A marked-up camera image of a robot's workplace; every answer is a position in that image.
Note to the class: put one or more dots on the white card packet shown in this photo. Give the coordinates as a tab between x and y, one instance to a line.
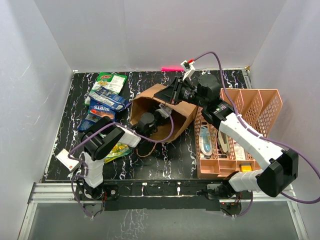
239	151

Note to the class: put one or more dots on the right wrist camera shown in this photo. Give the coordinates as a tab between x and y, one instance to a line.
189	69

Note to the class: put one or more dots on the pink tape strip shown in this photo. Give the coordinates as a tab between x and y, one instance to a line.
172	69

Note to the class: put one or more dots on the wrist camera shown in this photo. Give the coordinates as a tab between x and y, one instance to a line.
164	111
189	69

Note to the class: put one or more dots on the blue snack packet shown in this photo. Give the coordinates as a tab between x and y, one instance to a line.
87	122

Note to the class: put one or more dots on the small white box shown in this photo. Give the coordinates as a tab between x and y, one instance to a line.
69	163

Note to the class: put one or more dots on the dark blue nutrition-label packet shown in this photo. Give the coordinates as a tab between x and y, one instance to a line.
113	101

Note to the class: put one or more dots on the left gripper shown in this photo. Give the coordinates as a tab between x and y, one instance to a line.
162	120

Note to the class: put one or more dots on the green white snack bag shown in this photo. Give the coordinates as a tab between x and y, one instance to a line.
112	82

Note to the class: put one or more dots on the yellow eraser block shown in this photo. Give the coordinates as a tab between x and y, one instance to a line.
245	167

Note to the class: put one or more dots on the green yellow snack packet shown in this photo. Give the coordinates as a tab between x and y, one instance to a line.
118	151

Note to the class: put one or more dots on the beige stapler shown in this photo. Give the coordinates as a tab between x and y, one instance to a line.
223	143

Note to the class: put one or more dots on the blue white toothbrush pack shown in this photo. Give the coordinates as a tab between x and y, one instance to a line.
205	142

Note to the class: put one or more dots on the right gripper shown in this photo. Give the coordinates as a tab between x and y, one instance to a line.
172	94

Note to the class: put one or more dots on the brown paper bag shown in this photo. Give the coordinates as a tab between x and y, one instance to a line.
141	119

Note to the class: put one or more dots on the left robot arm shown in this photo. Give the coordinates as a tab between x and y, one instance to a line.
100	139

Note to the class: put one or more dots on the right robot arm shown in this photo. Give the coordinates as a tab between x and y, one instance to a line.
278	167

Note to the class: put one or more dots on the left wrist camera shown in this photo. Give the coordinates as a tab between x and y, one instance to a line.
164	111

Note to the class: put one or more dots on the blue Burts crisps packet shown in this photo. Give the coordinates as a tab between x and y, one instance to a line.
99	110

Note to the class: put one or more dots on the pink plastic desk organizer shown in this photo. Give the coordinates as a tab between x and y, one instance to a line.
233	147

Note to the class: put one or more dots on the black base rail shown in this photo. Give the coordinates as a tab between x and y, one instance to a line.
115	195

